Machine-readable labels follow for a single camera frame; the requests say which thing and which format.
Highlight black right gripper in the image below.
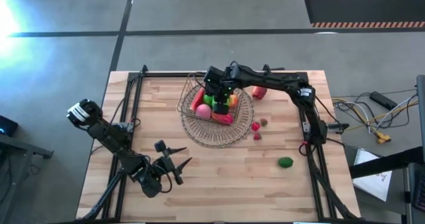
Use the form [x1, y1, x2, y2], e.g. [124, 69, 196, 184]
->
[205, 80, 234, 116]

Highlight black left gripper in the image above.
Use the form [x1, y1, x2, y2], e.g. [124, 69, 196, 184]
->
[147, 140, 193, 185]

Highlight red yellow mango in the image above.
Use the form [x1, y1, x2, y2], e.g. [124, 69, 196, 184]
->
[211, 112, 234, 126]

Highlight orange bell pepper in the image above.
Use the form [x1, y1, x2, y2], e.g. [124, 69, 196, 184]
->
[228, 93, 240, 109]

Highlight pink peach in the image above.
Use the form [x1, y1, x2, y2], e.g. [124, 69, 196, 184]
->
[195, 103, 213, 120]

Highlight watermelon slice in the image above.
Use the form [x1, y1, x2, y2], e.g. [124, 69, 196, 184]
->
[189, 86, 206, 112]

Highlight metal wire basket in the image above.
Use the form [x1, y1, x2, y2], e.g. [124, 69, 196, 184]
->
[176, 72, 245, 127]

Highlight dark green avocado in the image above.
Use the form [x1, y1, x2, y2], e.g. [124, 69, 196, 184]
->
[278, 156, 294, 169]

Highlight red apple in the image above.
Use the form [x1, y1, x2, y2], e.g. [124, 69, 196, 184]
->
[251, 86, 268, 101]

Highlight grey side desk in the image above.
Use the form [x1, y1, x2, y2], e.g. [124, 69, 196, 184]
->
[0, 132, 54, 224]

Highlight black power strip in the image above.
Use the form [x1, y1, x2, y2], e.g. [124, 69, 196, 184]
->
[370, 90, 398, 111]

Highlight black desk leg bar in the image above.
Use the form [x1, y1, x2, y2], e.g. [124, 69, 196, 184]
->
[348, 146, 425, 180]

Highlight white paper sheet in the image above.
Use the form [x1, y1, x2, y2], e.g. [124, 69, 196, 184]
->
[351, 149, 393, 202]

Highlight black device blue light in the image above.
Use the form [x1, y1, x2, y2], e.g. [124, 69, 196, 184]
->
[0, 115, 19, 138]

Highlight black hazard-striped floor mat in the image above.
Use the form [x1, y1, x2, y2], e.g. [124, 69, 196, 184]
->
[304, 0, 425, 29]

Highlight dark laptop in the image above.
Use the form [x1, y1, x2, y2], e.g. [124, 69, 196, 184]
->
[404, 162, 425, 224]

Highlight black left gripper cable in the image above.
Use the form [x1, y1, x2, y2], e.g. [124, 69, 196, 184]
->
[158, 164, 174, 194]

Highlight wire mesh basket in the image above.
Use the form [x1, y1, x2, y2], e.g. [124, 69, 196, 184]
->
[180, 84, 256, 148]

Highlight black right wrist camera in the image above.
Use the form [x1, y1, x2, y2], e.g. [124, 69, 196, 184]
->
[203, 65, 226, 86]

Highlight black aluminium rig frame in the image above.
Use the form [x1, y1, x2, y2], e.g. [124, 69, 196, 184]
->
[79, 63, 359, 223]

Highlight yellow cable connector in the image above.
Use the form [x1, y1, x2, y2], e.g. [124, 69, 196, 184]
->
[376, 132, 392, 144]

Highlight white floor cable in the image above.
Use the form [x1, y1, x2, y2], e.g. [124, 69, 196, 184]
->
[348, 94, 418, 134]

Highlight yellow floor cable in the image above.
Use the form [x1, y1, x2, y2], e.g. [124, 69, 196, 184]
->
[331, 97, 419, 135]

